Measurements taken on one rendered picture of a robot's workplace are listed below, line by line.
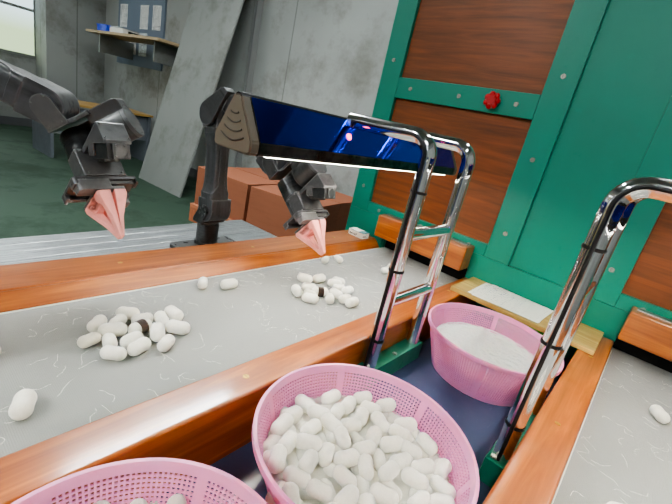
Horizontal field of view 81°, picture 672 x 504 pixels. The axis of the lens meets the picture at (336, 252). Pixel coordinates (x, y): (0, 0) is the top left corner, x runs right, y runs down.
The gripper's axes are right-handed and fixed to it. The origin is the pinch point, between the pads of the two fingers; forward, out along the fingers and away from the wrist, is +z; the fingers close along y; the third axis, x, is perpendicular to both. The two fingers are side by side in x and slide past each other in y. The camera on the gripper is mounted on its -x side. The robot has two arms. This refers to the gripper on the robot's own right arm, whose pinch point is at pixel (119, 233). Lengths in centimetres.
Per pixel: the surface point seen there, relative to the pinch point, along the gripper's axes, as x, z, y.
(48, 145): 370, -303, 157
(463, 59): -46, -18, 84
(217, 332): -4.1, 22.0, 6.4
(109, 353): -4.1, 19.3, -9.7
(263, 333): -7.0, 25.4, 12.5
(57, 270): 11.8, -0.2, -6.3
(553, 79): -60, 2, 80
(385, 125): -39.6, 6.3, 24.4
